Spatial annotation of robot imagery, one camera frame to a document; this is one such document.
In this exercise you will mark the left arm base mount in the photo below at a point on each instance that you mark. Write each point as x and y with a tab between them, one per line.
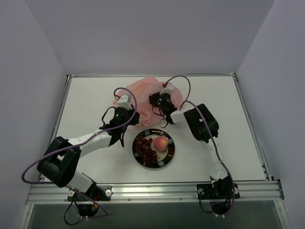
95	192

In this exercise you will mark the fake peach pink yellow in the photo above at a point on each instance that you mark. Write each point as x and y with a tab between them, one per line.
160	143

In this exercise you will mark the red fake grape bunch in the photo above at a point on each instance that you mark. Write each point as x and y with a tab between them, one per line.
145	151

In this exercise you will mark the aluminium front rail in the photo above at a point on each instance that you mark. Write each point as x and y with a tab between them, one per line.
158	192

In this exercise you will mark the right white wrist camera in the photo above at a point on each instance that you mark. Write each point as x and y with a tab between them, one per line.
167	88

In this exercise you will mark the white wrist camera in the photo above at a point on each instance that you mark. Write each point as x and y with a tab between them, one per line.
123	101
167	88

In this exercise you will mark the pink plastic bag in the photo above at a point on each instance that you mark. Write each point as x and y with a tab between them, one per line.
142	89

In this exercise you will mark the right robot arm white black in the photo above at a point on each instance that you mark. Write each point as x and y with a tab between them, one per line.
203	127

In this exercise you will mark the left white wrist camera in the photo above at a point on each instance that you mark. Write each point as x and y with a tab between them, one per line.
123	101

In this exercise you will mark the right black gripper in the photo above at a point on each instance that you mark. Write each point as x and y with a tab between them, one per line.
154	98

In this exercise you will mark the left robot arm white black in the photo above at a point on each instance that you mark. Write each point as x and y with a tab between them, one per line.
62	156

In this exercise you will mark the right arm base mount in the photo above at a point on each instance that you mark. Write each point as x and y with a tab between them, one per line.
209	191

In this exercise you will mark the round plate dark rim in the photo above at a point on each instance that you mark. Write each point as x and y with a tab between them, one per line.
164	158

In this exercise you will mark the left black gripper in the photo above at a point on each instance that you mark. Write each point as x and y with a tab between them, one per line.
133	117

